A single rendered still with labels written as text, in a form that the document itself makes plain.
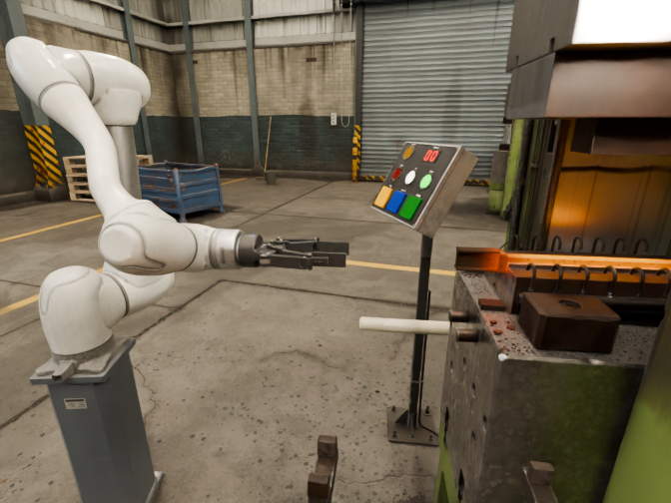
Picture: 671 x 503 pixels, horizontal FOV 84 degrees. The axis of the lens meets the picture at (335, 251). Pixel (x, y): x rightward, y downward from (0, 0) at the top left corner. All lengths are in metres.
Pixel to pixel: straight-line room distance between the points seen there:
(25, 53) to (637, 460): 1.40
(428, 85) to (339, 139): 2.23
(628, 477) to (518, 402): 0.19
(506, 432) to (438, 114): 8.15
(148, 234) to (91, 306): 0.58
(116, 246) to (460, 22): 8.49
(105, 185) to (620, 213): 1.11
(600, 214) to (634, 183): 0.09
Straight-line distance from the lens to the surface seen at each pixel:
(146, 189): 5.95
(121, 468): 1.50
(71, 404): 1.37
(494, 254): 0.81
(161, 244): 0.69
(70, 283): 1.22
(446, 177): 1.18
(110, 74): 1.21
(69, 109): 1.07
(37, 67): 1.13
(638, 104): 0.78
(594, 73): 0.75
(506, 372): 0.68
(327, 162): 9.19
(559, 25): 0.73
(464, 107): 8.67
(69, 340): 1.27
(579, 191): 1.05
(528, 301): 0.71
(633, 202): 1.11
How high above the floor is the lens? 1.26
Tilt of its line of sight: 19 degrees down
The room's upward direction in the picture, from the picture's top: straight up
